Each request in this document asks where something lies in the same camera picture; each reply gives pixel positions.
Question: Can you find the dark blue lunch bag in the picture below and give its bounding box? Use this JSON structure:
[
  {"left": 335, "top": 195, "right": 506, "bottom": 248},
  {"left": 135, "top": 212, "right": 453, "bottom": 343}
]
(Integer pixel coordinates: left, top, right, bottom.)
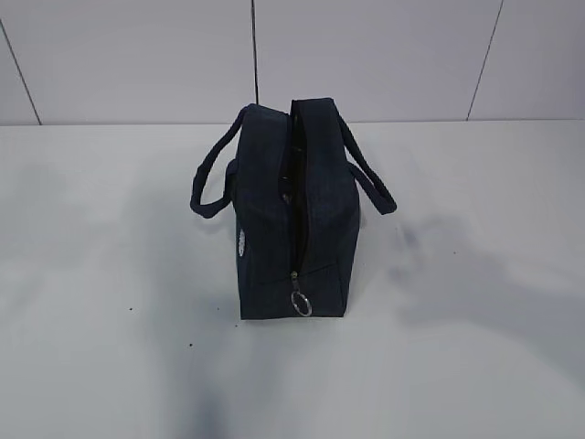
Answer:
[{"left": 190, "top": 98, "right": 397, "bottom": 320}]

